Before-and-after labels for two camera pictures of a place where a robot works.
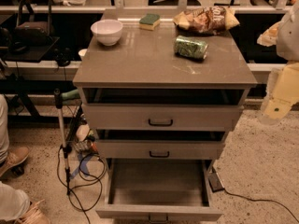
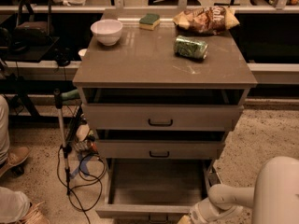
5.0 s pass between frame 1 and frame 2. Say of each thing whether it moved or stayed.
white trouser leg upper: stayed
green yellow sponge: stayed
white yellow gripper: moved
